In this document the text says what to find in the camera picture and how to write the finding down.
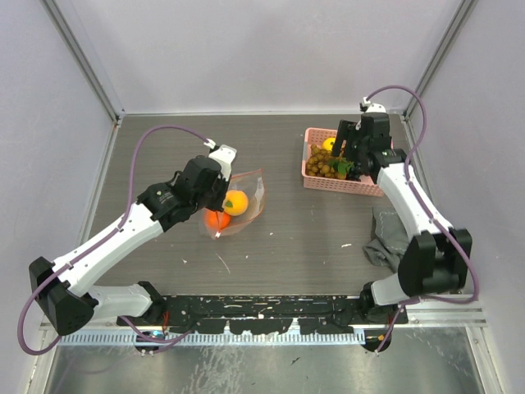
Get dark grapes with leaves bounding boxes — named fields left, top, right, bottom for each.
left=328, top=158, right=361, bottom=182

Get yellow lemon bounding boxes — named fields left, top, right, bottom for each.
left=322, top=137, right=336, bottom=152

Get pink plastic basket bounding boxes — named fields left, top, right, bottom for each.
left=301, top=127, right=384, bottom=197

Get brown longan bunch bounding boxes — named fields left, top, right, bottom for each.
left=305, top=144, right=343, bottom=179

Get orange fruit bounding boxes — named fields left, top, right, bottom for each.
left=223, top=190, right=249, bottom=217

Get red-orange persimmon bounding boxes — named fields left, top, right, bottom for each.
left=203, top=209, right=231, bottom=231

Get clear zip bag orange zipper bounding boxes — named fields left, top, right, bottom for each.
left=199, top=168, right=266, bottom=240

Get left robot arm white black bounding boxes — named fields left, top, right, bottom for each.
left=29, top=148, right=235, bottom=337

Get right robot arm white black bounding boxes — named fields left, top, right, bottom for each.
left=332, top=112, right=473, bottom=323

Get grey cloth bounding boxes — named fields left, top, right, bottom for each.
left=363, top=207, right=409, bottom=273

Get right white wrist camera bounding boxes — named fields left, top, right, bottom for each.
left=359, top=97, right=388, bottom=118

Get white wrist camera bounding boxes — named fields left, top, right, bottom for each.
left=359, top=97, right=388, bottom=118
left=203, top=139, right=237, bottom=181

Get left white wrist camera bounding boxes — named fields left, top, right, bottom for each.
left=203, top=139, right=237, bottom=181

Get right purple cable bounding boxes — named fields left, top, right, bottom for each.
left=367, top=85, right=481, bottom=354

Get purple cable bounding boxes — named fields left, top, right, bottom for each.
left=18, top=125, right=214, bottom=356
left=367, top=85, right=481, bottom=354

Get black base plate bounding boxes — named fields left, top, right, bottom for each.
left=130, top=295, right=397, bottom=335

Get grey slotted cable duct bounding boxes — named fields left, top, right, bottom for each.
left=58, top=329, right=366, bottom=346

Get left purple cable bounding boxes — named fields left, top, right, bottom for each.
left=18, top=125, right=214, bottom=356

